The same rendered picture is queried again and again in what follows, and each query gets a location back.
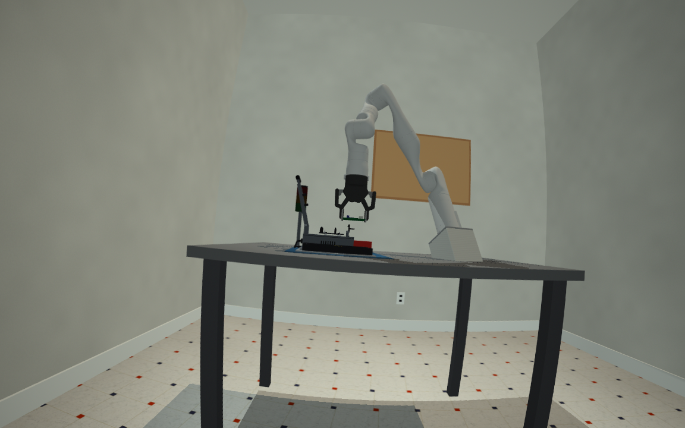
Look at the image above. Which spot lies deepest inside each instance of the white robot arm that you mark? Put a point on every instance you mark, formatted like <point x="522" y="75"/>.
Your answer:
<point x="363" y="127"/>

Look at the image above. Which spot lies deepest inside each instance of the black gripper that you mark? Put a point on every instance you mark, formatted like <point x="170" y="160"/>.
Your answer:
<point x="355" y="190"/>

